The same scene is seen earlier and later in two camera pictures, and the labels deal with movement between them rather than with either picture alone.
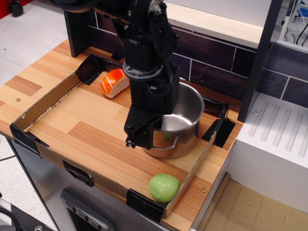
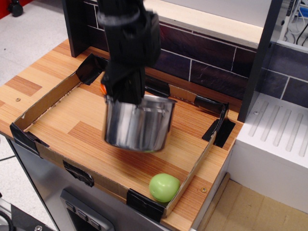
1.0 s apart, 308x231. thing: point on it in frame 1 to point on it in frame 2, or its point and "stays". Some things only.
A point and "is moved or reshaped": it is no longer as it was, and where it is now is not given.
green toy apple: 163,187 stays
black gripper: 157,94 to 131,47
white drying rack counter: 270,154 stays
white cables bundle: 296,25 stays
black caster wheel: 16,8 stays
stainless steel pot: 178,132 is moved or reshaped
